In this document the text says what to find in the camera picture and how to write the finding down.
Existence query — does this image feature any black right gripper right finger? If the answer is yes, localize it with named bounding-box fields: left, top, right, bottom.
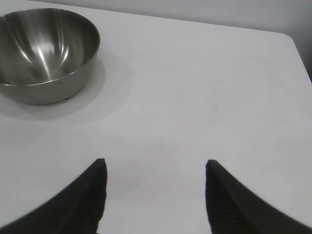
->
left=205, top=159, right=312, bottom=234

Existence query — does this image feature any stainless steel mixing bowl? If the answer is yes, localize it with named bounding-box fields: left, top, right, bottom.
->
left=0, top=8, right=101, bottom=106

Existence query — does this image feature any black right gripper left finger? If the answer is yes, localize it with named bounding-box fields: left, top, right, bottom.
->
left=0, top=158, right=107, bottom=234

